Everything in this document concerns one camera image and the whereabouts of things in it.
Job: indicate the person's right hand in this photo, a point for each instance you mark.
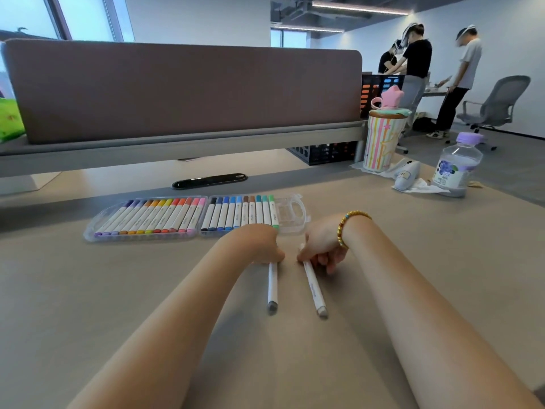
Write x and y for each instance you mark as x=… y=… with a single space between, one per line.
x=325 y=242

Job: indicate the person's left hand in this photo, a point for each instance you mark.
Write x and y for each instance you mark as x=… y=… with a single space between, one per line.
x=262 y=244

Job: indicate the clear plastic marker case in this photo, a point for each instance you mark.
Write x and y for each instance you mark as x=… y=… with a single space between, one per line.
x=294 y=212

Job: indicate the light-grey-ended white marker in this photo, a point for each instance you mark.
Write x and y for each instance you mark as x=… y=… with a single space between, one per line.
x=315 y=289

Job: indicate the group of warm-coloured white markers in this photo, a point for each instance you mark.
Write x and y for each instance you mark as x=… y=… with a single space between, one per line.
x=149 y=217

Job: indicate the person's right forearm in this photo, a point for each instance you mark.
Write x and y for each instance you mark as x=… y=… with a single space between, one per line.
x=426 y=327

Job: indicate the person's left forearm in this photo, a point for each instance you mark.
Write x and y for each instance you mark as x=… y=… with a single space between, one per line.
x=170 y=336

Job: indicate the black smartphone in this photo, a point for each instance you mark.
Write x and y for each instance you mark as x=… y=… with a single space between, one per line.
x=208 y=181

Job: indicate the white plush toy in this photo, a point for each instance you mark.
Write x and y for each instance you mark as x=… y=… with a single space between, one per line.
x=406 y=174

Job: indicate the white tissue paper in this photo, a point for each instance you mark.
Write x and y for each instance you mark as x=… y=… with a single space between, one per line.
x=419 y=189

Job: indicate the striped tumbler pink lid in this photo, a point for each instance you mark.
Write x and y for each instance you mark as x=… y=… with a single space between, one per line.
x=381 y=144

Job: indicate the grey desk riser shelf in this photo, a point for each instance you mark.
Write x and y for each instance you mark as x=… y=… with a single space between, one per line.
x=170 y=151

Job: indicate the clear bottle purple cap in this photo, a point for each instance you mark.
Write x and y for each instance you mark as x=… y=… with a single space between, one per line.
x=455 y=166

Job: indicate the black bag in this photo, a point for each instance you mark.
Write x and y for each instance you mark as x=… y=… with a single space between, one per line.
x=423 y=125

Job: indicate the black plastic file rack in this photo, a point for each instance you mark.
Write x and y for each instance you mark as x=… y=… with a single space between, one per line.
x=379 y=80

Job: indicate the brown fabric desk divider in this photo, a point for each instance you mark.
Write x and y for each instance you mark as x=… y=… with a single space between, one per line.
x=183 y=91

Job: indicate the grey office desk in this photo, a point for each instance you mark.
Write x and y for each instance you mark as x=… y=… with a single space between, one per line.
x=434 y=93

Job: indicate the linear ceiling light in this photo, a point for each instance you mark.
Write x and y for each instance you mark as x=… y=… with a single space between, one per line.
x=308 y=29
x=359 y=8

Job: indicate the grey office chair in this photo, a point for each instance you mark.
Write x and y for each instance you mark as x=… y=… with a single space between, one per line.
x=502 y=97

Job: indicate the green tissue pack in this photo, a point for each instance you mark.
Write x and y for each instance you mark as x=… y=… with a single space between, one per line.
x=10 y=121

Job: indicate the dark window frame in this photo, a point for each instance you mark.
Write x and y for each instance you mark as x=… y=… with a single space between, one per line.
x=57 y=16

